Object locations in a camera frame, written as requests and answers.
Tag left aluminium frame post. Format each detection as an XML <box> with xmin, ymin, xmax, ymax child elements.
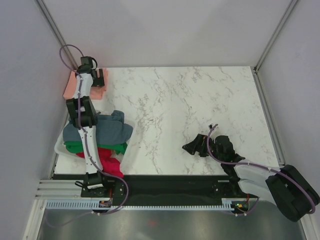
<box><xmin>34</xmin><ymin>0</ymin><xmax>78</xmax><ymax>73</ymax></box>

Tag salmon pink t shirt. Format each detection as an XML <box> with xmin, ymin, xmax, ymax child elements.
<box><xmin>63</xmin><ymin>68</ymin><xmax>109</xmax><ymax>100</ymax></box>

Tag grey blue t shirt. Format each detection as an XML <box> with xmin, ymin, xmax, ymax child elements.
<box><xmin>62</xmin><ymin>110</ymin><xmax>133</xmax><ymax>146</ymax></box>

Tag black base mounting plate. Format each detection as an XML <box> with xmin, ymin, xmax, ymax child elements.
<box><xmin>77</xmin><ymin>174</ymin><xmax>248</xmax><ymax>208</ymax></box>

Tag white plastic laundry basket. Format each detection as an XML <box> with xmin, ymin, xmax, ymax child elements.
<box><xmin>54</xmin><ymin>113</ymin><xmax>136</xmax><ymax>169</ymax></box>

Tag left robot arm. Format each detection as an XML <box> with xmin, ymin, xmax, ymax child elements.
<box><xmin>66</xmin><ymin>56</ymin><xmax>110</xmax><ymax>197</ymax></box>

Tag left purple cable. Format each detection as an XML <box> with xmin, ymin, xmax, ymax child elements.
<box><xmin>46</xmin><ymin>44</ymin><xmax>131</xmax><ymax>227</ymax></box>

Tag green t shirt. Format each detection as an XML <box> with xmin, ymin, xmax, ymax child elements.
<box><xmin>63</xmin><ymin>141</ymin><xmax>128</xmax><ymax>155</ymax></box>

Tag right aluminium frame post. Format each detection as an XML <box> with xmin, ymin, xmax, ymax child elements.
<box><xmin>252</xmin><ymin>0</ymin><xmax>300</xmax><ymax>75</ymax></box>

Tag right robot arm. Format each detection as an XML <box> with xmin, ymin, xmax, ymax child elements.
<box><xmin>182</xmin><ymin>134</ymin><xmax>320</xmax><ymax>222</ymax></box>

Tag red t shirt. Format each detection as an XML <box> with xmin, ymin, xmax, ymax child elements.
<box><xmin>76</xmin><ymin>147</ymin><xmax>125</xmax><ymax>179</ymax></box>

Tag purple cable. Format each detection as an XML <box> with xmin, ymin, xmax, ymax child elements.
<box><xmin>46</xmin><ymin>44</ymin><xmax>131</xmax><ymax>227</ymax></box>
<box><xmin>206</xmin><ymin>124</ymin><xmax>316</xmax><ymax>218</ymax></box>

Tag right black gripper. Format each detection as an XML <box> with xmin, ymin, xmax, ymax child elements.
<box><xmin>182</xmin><ymin>134</ymin><xmax>224</xmax><ymax>162</ymax></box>

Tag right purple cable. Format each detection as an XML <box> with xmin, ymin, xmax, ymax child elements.
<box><xmin>206</xmin><ymin>124</ymin><xmax>316</xmax><ymax>218</ymax></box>

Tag white slotted cable duct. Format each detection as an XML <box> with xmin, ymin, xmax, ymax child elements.
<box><xmin>45</xmin><ymin>198</ymin><xmax>234</xmax><ymax>211</ymax></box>

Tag aluminium frame post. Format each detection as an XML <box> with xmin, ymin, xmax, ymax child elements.
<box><xmin>34</xmin><ymin>0</ymin><xmax>78</xmax><ymax>73</ymax></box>
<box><xmin>252</xmin><ymin>0</ymin><xmax>300</xmax><ymax>75</ymax></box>

